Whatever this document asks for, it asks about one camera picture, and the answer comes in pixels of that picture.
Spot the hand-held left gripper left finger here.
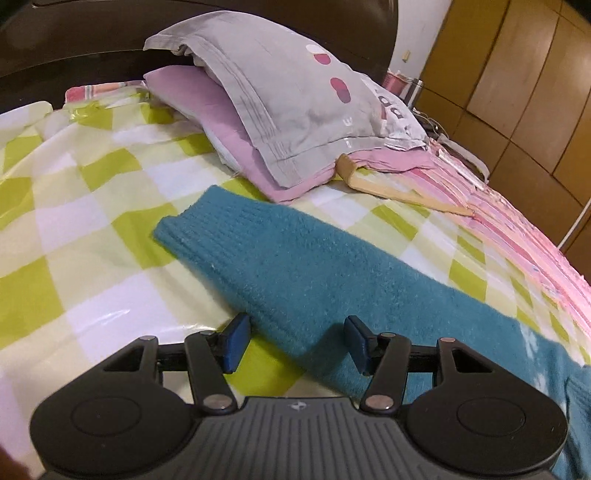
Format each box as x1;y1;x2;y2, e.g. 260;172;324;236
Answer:
98;313;252;415

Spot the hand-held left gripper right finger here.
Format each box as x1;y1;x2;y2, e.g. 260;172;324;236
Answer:
344;315;498;414

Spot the teal knitted sweater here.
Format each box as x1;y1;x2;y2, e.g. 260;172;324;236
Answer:
153;185;591;480

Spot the green white checked bed sheet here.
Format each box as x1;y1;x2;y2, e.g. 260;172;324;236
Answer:
0;95;591;418

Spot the pink striped blanket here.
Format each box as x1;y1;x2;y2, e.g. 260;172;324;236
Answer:
342;138;591;340

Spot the purple pillow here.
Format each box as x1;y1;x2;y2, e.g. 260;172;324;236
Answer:
142;65;340;205

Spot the grey patterned pillow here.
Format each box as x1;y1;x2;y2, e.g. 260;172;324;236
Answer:
143;10;428;190

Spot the pink storage container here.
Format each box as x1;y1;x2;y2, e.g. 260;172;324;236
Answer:
382;69;423;109

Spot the wooden wardrobe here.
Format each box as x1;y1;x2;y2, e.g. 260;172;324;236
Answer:
418;0;591;266

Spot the dark brown headboard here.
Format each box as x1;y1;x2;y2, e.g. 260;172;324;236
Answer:
0;0;407;114

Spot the white cable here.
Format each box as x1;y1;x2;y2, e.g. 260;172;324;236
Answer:
556;185;591;252

